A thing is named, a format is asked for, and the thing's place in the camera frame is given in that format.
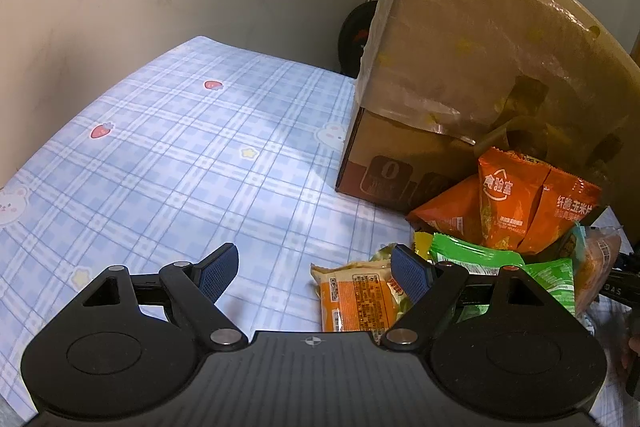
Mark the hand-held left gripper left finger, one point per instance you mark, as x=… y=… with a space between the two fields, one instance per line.
x=219 y=274

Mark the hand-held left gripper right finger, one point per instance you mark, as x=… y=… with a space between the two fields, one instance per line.
x=407 y=274

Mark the orange yellow snack packet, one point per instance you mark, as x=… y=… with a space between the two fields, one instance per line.
x=357 y=297

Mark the cardboard box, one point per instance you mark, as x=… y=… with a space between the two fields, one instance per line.
x=400 y=177

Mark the orange triangular snack packet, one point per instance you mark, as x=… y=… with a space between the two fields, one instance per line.
x=562 y=217
x=505 y=202
x=447 y=212

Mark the person's right hand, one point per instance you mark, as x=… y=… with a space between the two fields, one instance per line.
x=627 y=359

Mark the clear wrapped bread packet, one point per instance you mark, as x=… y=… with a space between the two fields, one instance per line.
x=597 y=264

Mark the green snack packet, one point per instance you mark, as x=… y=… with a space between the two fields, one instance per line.
x=467 y=252
x=555 y=277

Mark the blue plaid tablecloth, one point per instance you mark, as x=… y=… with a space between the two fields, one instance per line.
x=175 y=167

